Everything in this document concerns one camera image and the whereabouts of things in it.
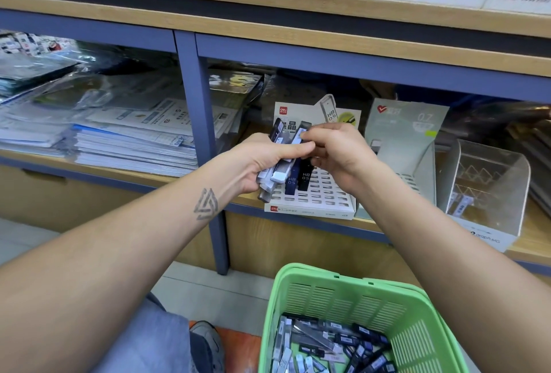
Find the person's left hand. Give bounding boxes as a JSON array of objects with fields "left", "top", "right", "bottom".
[{"left": 219, "top": 132, "right": 317, "bottom": 197}]

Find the person's right hand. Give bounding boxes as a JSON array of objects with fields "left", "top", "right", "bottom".
[{"left": 300, "top": 122, "right": 380, "bottom": 197}]

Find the row of HB lead cases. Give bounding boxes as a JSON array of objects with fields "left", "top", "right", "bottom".
[{"left": 284, "top": 160, "right": 315, "bottom": 196}]

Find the white display box red label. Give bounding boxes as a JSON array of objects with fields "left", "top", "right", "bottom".
[{"left": 262, "top": 94, "right": 363, "bottom": 219}]

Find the pale green display box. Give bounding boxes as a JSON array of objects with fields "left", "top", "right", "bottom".
[{"left": 357, "top": 98, "right": 451, "bottom": 219}]

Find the green plastic basket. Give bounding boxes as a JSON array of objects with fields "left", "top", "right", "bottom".
[{"left": 258, "top": 262, "right": 470, "bottom": 373}]

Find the clear plastic display box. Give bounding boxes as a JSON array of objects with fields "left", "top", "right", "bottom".
[{"left": 436, "top": 138, "right": 532, "bottom": 253}]

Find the pile of lead cases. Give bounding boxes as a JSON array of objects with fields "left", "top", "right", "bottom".
[{"left": 271, "top": 312, "right": 399, "bottom": 373}]

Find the person's left forearm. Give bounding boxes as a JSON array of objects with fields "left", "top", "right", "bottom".
[{"left": 0, "top": 162, "right": 238, "bottom": 373}]

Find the person's right forearm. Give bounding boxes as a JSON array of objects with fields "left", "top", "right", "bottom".
[{"left": 353, "top": 162, "right": 551, "bottom": 373}]

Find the stack of wrapped paper packs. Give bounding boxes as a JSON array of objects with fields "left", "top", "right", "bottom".
[{"left": 0, "top": 31, "right": 263, "bottom": 178}]

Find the grey sneaker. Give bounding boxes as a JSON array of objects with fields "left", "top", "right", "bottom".
[{"left": 191, "top": 321, "right": 227, "bottom": 373}]

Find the colourful printed mat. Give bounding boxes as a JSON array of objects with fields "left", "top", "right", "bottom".
[{"left": 191, "top": 321, "right": 263, "bottom": 373}]

